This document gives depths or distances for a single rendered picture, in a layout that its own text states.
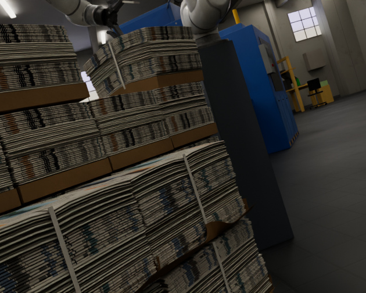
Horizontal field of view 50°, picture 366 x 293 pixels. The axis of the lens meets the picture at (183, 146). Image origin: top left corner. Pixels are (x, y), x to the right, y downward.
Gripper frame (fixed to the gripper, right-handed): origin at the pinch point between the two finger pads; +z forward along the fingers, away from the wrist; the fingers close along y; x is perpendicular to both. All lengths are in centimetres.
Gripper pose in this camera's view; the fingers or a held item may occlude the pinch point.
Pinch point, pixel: (134, 20)
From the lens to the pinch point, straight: 169.9
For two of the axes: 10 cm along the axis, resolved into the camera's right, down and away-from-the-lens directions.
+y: -0.7, 9.4, 3.4
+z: 7.9, 2.6, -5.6
